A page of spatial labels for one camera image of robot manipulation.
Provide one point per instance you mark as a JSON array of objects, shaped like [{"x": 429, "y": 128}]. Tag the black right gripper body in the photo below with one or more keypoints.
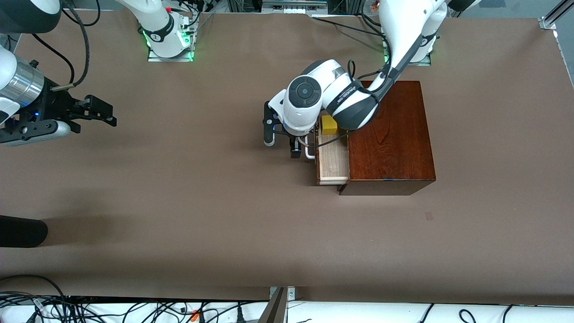
[{"x": 53, "y": 106}]

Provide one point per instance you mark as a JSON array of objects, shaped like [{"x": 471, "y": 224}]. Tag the yellow block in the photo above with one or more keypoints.
[{"x": 329, "y": 125}]

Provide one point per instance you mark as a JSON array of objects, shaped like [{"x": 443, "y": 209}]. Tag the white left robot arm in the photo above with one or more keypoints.
[{"x": 305, "y": 96}]

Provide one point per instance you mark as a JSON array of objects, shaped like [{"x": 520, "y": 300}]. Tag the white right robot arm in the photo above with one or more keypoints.
[{"x": 157, "y": 27}]

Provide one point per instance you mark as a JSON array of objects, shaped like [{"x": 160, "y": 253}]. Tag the dark wooden cabinet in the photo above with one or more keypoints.
[{"x": 390, "y": 143}]

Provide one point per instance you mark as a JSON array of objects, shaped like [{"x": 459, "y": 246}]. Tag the black cylinder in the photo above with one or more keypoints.
[{"x": 20, "y": 231}]

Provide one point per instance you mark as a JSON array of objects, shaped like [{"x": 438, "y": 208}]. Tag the grey device with ports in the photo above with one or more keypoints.
[{"x": 293, "y": 5}]

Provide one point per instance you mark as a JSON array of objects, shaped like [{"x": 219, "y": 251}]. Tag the small copper coloured object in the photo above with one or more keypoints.
[{"x": 373, "y": 6}]

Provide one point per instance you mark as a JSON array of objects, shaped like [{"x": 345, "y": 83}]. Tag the grey metal beam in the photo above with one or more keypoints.
[{"x": 273, "y": 312}]

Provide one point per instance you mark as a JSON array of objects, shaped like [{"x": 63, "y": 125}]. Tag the orange plug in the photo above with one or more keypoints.
[{"x": 194, "y": 316}]

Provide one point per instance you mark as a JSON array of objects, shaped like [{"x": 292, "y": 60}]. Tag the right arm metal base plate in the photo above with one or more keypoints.
[{"x": 170, "y": 58}]

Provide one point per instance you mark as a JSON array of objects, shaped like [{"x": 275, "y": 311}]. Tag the silver metal bracket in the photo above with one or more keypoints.
[{"x": 291, "y": 292}]

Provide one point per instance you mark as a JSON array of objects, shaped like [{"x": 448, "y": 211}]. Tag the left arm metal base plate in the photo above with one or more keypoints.
[{"x": 423, "y": 63}]

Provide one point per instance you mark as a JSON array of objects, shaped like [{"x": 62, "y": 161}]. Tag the silver aluminium frame rail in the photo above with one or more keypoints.
[{"x": 554, "y": 15}]

